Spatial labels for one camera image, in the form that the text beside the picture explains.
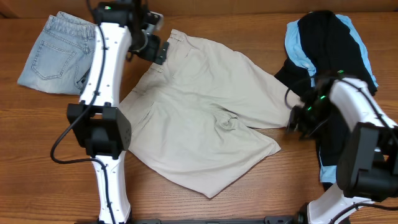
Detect light blue shirt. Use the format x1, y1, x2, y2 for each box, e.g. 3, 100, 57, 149
284, 14, 379, 184

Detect black garment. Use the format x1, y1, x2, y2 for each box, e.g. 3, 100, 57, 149
274, 9, 379, 192

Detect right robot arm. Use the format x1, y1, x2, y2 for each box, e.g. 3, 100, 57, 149
287, 70, 397, 223

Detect beige khaki shorts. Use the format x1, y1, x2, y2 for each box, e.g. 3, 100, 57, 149
120, 30, 300, 198

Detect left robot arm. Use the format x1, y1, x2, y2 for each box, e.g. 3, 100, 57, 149
67, 1, 169, 223

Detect folded light blue jeans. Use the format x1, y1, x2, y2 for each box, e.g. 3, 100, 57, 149
17, 11, 96, 95

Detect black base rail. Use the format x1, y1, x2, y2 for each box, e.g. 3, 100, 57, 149
133, 215, 308, 224

